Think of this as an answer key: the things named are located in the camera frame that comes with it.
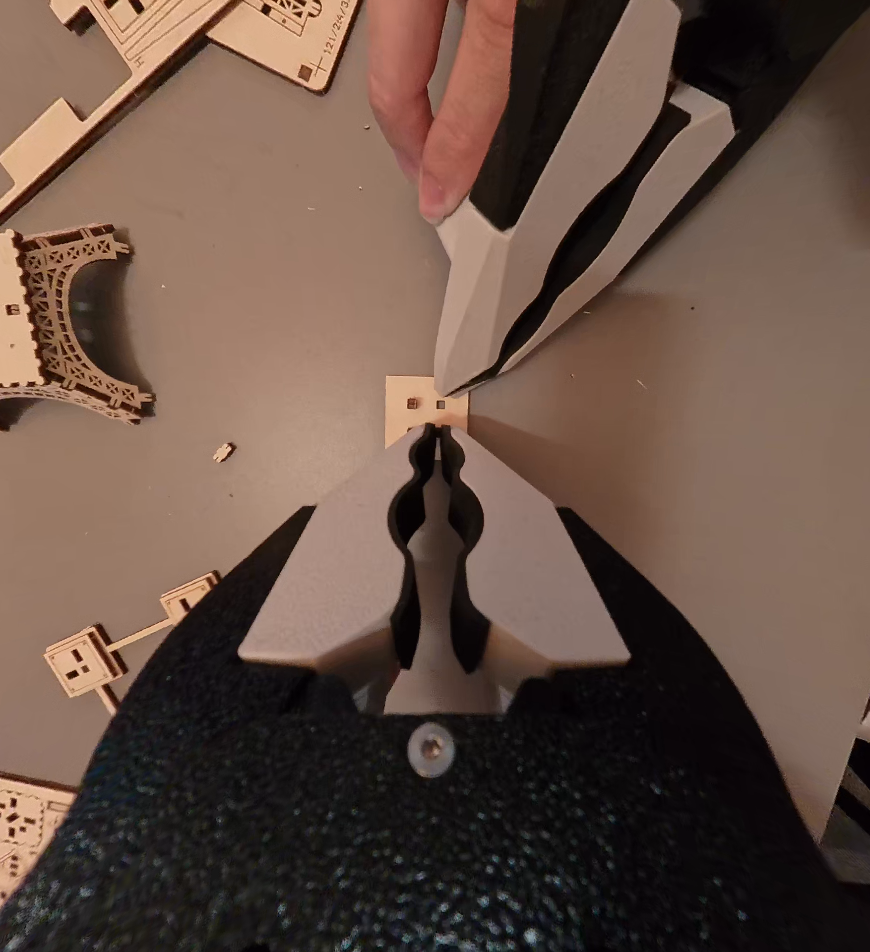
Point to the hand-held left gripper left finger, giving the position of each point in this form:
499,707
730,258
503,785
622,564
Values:
331,595

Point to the wooden puzzle sheet with arcs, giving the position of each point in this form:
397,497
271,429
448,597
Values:
11,840

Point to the large empty wooden puzzle sheet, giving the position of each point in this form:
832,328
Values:
279,44

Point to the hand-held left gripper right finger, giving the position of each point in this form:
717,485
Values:
539,595

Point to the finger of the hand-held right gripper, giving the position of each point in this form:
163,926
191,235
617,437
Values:
479,312
673,171

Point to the small square wooden plate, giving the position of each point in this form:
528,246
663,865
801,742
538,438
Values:
420,390

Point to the tiny wooden peg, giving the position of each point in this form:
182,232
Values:
224,452

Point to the wooden four-square frame piece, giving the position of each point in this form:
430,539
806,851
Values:
78,662

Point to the person's right hand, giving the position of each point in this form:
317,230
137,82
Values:
442,89

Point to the grey desk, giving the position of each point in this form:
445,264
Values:
703,446

